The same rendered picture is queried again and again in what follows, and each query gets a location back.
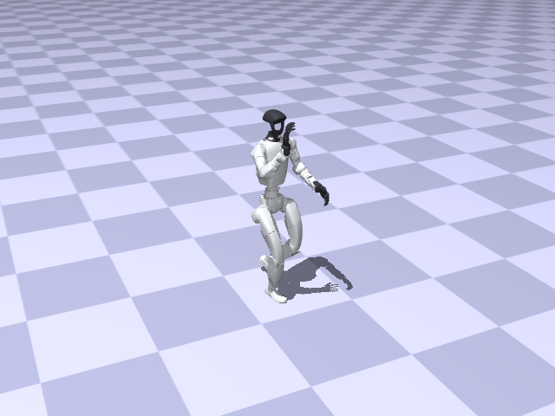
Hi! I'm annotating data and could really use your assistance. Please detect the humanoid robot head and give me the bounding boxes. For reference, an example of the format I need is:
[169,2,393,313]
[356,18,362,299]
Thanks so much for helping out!
[263,109,286,142]

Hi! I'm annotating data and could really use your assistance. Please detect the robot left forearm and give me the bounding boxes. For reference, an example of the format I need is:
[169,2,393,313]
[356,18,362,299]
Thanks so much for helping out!
[300,164,320,191]

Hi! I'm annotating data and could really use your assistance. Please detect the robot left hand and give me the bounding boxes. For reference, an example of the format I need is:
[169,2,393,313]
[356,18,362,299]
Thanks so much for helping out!
[313,181,330,206]

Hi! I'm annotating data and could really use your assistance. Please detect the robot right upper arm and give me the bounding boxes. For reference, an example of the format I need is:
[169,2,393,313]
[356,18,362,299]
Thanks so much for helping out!
[251,144,274,179]

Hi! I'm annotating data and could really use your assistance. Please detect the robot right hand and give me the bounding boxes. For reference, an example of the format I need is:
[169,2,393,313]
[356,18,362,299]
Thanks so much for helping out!
[281,122,295,156]

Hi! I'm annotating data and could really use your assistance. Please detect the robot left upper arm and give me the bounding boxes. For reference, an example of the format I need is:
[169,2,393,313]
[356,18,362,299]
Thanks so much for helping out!
[289,138,305,175]

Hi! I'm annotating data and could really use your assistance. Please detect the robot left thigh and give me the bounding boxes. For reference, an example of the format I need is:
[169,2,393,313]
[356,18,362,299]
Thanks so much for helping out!
[280,198,303,254]

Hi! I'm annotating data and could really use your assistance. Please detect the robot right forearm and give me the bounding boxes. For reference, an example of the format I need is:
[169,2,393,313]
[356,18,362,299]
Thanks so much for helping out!
[259,148,291,176]

